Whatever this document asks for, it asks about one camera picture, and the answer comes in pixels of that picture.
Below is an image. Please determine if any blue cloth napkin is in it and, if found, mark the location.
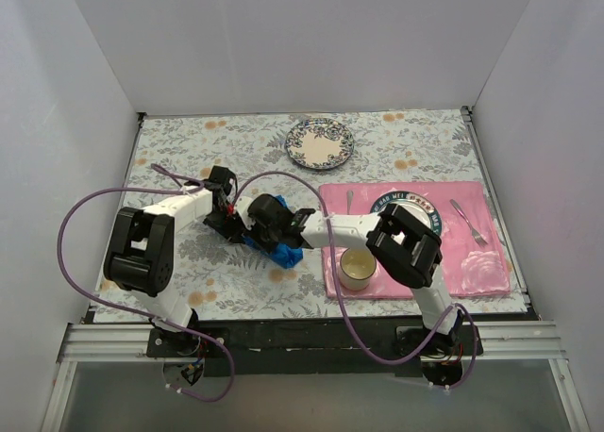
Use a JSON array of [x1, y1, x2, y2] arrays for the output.
[[243, 196, 303, 269]]

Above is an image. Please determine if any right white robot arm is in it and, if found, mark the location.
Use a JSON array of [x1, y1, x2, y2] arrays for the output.
[[235, 194, 462, 355]]

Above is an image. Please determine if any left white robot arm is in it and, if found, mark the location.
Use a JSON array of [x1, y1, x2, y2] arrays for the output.
[[103, 166, 243, 357]]

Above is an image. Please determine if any floral tablecloth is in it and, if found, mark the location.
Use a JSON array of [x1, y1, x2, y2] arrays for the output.
[[92, 108, 528, 324]]

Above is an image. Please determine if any silver spoon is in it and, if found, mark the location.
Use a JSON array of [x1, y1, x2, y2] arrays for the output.
[[346, 190, 354, 214]]

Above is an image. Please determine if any cream enamel mug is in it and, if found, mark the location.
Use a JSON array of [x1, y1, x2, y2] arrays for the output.
[[338, 249, 377, 291]]

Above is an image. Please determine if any blue floral plate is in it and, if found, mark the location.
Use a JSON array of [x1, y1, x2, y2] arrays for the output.
[[284, 118, 355, 171]]

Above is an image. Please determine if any green rimmed white plate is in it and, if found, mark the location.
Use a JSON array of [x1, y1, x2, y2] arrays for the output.
[[370, 191, 443, 236]]

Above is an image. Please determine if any pink placemat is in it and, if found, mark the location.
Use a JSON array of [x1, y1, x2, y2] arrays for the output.
[[319, 181, 511, 297]]

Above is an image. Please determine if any silver fork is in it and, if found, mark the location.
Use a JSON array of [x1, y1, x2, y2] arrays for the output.
[[449, 199, 488, 248]]

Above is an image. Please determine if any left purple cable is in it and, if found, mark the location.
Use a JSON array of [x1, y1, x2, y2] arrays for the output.
[[56, 164, 236, 403]]

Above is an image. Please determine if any purple cable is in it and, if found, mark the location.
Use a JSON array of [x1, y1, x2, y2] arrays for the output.
[[56, 164, 236, 403], [227, 171, 478, 390]]

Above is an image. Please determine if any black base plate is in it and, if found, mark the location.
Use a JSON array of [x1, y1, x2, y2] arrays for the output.
[[145, 316, 482, 379]]

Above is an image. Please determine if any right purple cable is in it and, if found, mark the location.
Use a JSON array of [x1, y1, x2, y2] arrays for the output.
[[227, 171, 478, 390]]

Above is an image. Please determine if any aluminium frame rail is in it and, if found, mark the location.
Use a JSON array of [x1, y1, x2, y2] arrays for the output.
[[58, 321, 589, 431]]

